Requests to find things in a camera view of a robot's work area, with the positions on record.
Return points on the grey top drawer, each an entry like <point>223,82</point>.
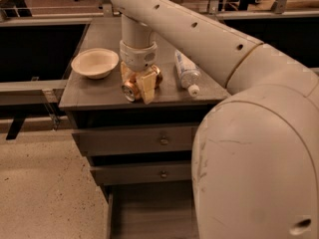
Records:
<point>135,139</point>

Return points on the grey drawer cabinet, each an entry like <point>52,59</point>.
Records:
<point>101,103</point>

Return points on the orange soda can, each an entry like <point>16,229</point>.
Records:
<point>131,90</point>

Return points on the white paper bowl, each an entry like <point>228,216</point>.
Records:
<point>95,63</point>

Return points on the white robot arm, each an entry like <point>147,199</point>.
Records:
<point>255,156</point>

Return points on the grey middle drawer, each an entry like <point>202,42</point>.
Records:
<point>142,172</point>

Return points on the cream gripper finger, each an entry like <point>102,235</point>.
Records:
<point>127,74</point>
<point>146,81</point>

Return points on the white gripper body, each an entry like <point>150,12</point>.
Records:
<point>137,59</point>

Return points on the grey open bottom drawer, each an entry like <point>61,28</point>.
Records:
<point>160,210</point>

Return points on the clear plastic water bottle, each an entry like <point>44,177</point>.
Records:
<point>188,73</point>

